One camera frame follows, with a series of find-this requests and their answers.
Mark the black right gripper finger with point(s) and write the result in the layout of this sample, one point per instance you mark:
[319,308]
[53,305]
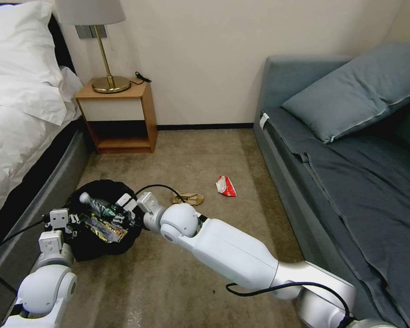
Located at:
[120,217]

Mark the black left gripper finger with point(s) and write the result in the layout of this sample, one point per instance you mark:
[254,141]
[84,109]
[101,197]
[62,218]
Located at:
[71,235]
[78,218]

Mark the black trash bin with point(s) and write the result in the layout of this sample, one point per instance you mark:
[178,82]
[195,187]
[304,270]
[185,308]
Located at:
[99,251]

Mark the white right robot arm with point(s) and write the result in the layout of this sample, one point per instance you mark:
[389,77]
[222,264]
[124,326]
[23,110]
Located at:
[232,246]

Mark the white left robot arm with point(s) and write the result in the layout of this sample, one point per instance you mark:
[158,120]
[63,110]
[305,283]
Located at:
[44,287]

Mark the shiny gold snack wrapper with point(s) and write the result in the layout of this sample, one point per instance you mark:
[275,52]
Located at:
[106,230]

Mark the clear plastic bottle green label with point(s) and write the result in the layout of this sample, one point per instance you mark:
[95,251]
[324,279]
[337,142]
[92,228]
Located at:
[95,204]

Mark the grey bed base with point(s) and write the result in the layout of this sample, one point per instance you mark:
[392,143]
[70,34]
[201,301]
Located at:
[37,191]

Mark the brown crumpled paper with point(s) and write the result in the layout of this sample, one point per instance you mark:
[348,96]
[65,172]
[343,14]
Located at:
[191,199]

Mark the red white crumpled wrapper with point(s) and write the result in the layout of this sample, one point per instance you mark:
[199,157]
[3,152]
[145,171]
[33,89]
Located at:
[226,186]

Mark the white duvet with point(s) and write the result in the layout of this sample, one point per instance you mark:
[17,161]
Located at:
[17,130]

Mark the wooden nightstand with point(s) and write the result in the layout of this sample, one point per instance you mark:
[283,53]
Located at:
[123,102]

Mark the brass table lamp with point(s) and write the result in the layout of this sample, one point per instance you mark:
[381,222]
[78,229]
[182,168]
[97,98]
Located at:
[110,83]

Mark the white sofa tag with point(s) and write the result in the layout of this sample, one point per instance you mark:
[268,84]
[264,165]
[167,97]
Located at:
[264,120]

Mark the blue-grey sofa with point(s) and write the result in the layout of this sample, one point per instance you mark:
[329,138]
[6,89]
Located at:
[294,171]

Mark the black headboard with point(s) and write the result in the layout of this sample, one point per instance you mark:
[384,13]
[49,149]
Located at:
[63,44]

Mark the white pillow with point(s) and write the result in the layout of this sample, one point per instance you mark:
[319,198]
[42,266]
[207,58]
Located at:
[17,41]

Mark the dark blue sofa sheet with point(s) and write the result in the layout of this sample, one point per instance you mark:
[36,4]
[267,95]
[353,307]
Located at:
[362,191]

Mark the blue-grey pillow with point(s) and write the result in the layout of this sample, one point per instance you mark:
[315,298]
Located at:
[355,89]

